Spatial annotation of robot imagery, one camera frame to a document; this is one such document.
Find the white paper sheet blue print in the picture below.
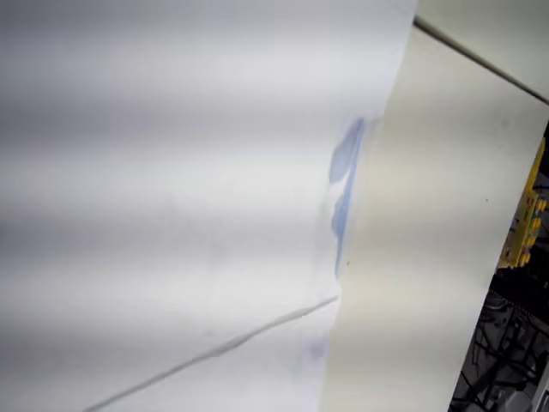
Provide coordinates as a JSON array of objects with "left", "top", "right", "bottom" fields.
[{"left": 0, "top": 0, "right": 419, "bottom": 412}]

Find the yellow plastic object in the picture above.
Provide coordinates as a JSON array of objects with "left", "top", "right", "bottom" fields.
[{"left": 496, "top": 136, "right": 549, "bottom": 272}]

